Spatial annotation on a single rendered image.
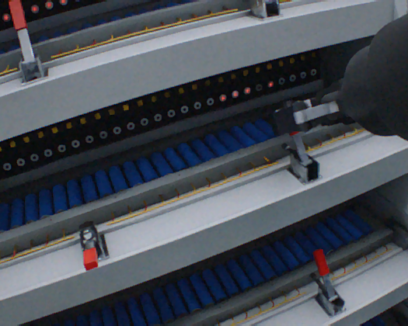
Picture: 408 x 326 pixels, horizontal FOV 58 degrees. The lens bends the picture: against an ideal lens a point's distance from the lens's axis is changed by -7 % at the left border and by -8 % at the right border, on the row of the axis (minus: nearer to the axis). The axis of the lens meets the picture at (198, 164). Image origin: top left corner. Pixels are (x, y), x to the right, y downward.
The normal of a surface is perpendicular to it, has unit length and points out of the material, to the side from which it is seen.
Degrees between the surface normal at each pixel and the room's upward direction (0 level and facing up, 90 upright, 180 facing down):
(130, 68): 110
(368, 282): 21
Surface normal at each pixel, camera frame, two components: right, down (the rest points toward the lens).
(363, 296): -0.16, -0.84
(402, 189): -0.93, 0.31
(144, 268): 0.34, 0.44
